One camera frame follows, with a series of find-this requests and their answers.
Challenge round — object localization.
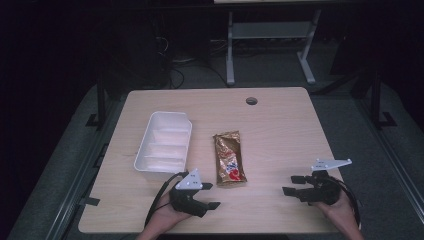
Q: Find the white metal desk frame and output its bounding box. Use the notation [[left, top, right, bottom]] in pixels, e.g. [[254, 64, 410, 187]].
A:
[[225, 9, 323, 87]]

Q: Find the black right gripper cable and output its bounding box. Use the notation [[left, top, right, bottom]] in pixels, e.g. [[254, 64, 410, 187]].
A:
[[328, 176, 363, 231]]

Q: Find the black table bracket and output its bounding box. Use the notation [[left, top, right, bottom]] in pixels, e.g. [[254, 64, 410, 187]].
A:
[[79, 196, 101, 207]]

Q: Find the gold snack packet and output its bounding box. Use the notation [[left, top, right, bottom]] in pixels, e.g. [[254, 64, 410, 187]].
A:
[[212, 130, 248, 187]]

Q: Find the white plastic bin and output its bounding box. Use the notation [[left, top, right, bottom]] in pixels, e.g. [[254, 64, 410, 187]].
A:
[[133, 110, 194, 175]]

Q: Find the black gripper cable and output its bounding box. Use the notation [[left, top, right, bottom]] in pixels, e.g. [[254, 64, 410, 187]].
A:
[[328, 176, 363, 231], [143, 171, 190, 229]]

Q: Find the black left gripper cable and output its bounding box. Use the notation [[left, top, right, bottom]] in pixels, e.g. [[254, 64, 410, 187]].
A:
[[143, 171, 190, 229]]

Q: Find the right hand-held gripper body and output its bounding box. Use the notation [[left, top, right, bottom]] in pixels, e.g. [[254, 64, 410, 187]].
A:
[[298, 158, 353, 206]]

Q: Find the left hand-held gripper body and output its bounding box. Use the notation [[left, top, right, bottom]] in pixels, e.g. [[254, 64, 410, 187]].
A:
[[169, 168, 208, 219]]

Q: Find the person's right hand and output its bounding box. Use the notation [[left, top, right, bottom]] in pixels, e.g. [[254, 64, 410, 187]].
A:
[[315, 189, 357, 231]]

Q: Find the bundle of floor cables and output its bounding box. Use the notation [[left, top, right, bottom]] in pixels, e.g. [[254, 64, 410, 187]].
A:
[[154, 35, 231, 90]]

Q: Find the person's left hand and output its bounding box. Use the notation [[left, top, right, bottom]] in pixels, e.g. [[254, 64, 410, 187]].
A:
[[150, 192, 193, 232]]

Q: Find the black metal stand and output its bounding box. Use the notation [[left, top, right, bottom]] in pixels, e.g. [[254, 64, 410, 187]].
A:
[[85, 74, 108, 131], [364, 68, 398, 130]]

